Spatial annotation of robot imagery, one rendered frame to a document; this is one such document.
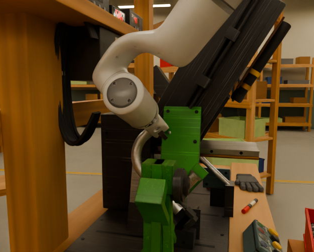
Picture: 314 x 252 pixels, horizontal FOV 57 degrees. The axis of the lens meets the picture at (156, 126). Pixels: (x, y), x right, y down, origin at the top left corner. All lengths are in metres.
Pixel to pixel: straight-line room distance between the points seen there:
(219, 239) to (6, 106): 0.67
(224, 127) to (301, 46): 7.00
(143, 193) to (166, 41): 0.29
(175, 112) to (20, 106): 0.42
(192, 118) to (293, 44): 9.57
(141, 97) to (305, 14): 10.15
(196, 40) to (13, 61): 0.45
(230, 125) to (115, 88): 3.17
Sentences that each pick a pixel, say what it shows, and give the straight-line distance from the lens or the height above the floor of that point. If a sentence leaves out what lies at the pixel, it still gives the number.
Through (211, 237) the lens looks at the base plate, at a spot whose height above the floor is 0.90.
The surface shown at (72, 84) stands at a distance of 10.14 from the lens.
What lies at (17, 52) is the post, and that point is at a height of 1.41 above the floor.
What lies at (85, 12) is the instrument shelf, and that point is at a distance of 0.76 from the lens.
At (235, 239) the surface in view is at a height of 0.90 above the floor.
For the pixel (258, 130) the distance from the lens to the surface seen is 3.78.
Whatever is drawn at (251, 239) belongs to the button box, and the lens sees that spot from 0.85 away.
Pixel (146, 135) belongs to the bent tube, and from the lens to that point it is 0.86.
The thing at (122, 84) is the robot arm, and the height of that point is 1.34.
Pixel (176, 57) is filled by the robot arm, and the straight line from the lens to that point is 0.55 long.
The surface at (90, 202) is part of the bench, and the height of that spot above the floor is 0.88.
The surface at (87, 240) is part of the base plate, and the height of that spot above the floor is 0.90.
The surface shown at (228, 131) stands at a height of 0.78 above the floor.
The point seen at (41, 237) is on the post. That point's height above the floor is 0.95.
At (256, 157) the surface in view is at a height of 1.11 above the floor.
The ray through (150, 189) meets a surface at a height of 1.13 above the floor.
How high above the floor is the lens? 1.33
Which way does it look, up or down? 8 degrees down
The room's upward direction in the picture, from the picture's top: straight up
